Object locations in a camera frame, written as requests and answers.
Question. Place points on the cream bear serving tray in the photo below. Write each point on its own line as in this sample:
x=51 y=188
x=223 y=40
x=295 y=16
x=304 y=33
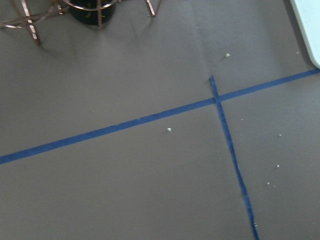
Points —
x=307 y=14

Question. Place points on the dark green wine bottle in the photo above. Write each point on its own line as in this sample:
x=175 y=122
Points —
x=85 y=12

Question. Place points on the copper wire bottle rack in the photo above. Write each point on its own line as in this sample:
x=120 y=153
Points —
x=25 y=19

